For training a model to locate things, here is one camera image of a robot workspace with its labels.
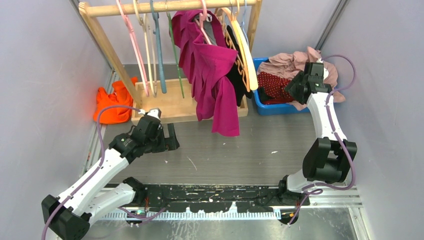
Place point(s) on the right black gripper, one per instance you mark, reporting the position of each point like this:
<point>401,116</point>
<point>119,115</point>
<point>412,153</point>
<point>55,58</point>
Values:
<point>291,88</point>

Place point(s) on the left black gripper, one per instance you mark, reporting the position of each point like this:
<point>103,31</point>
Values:
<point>169,144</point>

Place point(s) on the black skirt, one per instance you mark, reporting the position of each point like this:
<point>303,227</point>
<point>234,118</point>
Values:
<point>234,76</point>

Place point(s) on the light blue hanger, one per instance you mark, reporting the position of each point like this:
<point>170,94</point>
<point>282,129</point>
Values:
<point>243,21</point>

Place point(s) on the magenta skirt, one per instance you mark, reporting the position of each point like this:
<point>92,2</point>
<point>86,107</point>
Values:
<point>206,67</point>

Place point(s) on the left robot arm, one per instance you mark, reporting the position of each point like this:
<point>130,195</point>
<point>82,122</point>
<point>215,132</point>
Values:
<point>71,214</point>

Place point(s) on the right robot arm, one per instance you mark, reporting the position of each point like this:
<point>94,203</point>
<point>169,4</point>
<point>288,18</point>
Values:
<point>330,158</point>

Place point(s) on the light wooden hanger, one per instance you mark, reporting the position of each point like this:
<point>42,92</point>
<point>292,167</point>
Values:
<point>250,64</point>

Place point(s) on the wooden hanger rack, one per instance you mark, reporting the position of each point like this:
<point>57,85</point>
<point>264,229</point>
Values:
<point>175,109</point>

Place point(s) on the cream hanger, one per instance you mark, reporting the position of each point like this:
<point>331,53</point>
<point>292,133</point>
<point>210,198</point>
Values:
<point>144,22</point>

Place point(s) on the pink plastic hanger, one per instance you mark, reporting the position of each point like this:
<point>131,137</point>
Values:
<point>135,46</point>

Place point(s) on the teal blue hanger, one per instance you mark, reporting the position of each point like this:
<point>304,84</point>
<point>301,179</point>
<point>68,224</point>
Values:
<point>156,32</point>

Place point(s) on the green hanger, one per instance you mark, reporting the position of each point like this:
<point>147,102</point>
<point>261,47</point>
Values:
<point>179,72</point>

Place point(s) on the red dotted garment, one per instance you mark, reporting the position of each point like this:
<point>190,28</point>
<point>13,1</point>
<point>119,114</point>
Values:
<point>271,89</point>

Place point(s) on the pink garment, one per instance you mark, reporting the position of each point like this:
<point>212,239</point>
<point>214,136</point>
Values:
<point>287,65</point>

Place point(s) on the blue plastic bin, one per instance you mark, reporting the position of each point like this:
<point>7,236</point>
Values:
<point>274,109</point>

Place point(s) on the orange garment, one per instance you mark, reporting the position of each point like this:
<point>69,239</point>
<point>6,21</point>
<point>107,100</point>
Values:
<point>119,96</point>

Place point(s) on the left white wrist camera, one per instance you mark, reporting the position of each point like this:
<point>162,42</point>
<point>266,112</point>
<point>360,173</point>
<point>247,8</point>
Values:
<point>154,112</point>

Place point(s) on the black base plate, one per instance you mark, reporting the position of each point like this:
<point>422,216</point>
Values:
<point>177,198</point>

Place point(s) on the aluminium rail frame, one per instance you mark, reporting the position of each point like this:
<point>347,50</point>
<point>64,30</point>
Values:
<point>329,198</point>

